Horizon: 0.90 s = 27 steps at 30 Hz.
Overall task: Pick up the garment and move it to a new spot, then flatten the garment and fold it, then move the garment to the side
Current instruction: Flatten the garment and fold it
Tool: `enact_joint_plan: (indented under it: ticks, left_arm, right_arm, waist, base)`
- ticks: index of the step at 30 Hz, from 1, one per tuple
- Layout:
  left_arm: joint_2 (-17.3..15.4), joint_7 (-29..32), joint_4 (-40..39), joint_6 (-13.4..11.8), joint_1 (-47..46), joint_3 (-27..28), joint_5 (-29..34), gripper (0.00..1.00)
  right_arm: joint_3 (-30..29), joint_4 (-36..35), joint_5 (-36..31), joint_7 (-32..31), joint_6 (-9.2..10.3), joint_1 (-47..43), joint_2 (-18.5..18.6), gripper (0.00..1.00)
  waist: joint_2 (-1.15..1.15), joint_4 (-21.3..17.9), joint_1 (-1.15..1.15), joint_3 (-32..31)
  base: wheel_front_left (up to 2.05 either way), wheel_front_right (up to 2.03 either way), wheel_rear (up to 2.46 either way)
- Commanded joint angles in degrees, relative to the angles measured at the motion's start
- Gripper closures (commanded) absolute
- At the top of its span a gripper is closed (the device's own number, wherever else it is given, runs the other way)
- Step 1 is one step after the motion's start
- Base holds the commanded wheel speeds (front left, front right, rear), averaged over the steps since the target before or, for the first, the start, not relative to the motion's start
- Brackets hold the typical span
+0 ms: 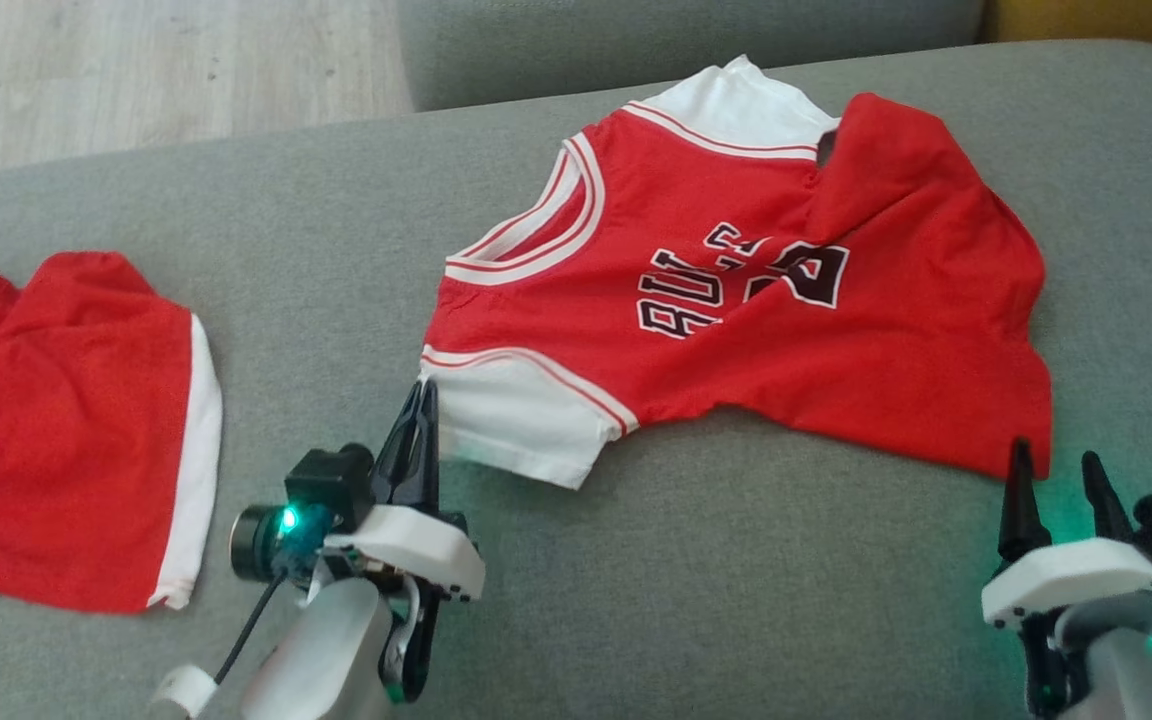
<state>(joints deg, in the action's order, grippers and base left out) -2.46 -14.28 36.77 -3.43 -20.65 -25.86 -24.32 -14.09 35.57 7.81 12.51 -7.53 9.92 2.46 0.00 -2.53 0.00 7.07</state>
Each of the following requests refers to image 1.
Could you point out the grey fabric sofa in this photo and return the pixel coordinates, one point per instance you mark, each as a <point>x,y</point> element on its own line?
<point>736,600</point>

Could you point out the red shorts with white stripe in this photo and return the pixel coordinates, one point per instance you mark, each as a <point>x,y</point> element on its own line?
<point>66,430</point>

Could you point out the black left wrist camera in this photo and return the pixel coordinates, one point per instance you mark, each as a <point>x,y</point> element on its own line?
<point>331,480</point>

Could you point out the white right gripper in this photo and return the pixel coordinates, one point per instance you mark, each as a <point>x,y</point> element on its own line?
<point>1066,580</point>

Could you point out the yellow cushion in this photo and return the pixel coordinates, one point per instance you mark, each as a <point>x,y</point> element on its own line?
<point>1116,20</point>

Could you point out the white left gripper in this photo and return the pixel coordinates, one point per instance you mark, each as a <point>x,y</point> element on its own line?
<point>416,550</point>

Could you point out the red basketball jersey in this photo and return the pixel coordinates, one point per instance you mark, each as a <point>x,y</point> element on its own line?
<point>836,380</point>

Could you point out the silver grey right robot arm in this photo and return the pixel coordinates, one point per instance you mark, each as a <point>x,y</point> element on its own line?
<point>1126,670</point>

